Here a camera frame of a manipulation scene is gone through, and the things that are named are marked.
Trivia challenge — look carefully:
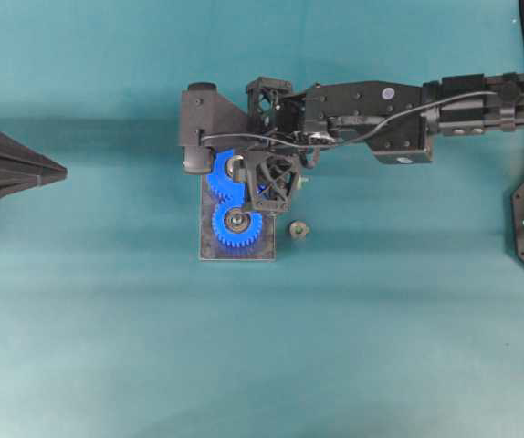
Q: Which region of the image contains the small blue plastic gear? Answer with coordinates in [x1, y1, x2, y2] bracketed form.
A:
[212, 202, 263, 248]

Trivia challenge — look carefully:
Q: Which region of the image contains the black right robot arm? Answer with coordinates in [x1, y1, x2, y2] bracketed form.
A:
[225, 73, 524, 214]

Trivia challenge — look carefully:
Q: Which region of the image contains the large blue plastic gear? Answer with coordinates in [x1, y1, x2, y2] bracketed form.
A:
[206, 150, 245, 203]

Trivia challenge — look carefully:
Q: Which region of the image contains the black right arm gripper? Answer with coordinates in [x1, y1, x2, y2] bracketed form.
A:
[233, 77, 335, 214]

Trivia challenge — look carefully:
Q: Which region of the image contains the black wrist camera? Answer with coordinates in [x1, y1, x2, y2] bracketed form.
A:
[179, 82, 248, 175]

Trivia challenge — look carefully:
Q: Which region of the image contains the black camera cable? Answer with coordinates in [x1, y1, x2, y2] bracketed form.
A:
[197, 89, 500, 150]

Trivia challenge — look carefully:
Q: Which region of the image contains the grey metal base plate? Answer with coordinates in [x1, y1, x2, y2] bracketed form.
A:
[199, 176, 277, 261]

